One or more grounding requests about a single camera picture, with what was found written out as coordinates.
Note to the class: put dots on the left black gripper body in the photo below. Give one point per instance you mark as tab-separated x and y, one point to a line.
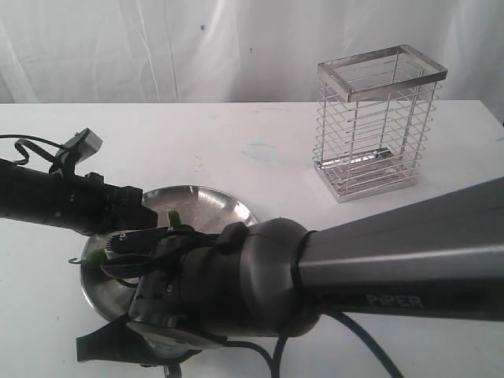
81	202

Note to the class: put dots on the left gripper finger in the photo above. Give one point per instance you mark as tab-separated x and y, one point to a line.
122	218

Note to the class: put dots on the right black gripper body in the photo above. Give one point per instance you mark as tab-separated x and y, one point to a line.
175	337

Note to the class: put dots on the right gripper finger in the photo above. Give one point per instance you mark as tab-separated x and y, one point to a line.
114	342

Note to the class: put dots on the green cucumber piece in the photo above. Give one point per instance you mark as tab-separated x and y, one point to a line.
97	257

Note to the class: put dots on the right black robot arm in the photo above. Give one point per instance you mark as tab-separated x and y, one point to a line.
442	257

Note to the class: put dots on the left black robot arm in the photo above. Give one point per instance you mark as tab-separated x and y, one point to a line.
28	195

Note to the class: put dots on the round stainless steel plate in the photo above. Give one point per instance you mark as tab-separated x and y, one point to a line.
206	209

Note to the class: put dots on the white backdrop curtain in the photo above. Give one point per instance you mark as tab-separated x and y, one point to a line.
233	51

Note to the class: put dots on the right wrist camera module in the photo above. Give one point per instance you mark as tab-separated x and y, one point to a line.
142	241

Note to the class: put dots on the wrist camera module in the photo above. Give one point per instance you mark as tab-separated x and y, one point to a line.
79	148
142	241

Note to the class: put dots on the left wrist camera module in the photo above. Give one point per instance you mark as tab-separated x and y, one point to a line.
79	148

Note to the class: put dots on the chrome wire utensil holder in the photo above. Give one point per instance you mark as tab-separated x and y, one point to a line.
373	119

